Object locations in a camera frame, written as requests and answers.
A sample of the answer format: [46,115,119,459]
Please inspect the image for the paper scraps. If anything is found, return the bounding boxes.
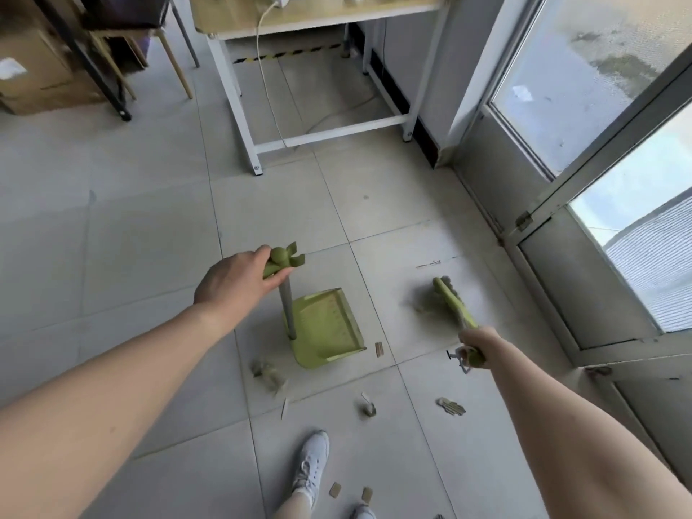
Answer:
[250,259,468,519]

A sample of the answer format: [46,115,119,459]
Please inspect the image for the labelled cardboard box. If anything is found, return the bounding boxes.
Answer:
[0,15,76,98]

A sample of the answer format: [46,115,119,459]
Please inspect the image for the green broom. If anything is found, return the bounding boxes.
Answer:
[402,275,487,375]

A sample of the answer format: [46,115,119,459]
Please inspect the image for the person's right forearm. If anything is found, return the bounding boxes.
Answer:
[486,335,692,519]

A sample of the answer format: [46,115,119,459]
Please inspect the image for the black wall baseboard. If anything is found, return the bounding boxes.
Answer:
[348,24,440,169]

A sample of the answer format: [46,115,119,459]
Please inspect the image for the white charger cable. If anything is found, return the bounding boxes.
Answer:
[254,4,375,152]

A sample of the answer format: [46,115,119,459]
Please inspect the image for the person's right hand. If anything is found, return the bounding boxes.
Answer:
[456,325,504,372]

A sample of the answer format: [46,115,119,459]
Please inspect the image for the white framed table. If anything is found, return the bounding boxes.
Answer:
[189,0,453,177]

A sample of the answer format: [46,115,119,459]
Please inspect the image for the person's left hand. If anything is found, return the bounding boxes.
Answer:
[192,244,296,325]

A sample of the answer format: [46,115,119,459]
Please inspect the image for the green dustpan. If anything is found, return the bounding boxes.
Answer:
[262,241,366,370]

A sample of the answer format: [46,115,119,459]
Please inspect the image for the person's left leg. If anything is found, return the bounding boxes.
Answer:
[270,489,316,519]

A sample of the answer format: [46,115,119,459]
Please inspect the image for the dark table black legs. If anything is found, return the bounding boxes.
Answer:
[30,0,133,123]

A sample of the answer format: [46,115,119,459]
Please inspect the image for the brown cushioned chair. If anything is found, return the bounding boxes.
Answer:
[81,0,201,101]

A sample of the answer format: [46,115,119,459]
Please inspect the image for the glass metal door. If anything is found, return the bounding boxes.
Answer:
[451,0,692,482]

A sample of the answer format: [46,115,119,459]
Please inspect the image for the person's left forearm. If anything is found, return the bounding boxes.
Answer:
[0,306,231,519]

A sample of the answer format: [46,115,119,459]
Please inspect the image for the person's left white shoe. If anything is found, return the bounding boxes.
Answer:
[290,430,331,503]

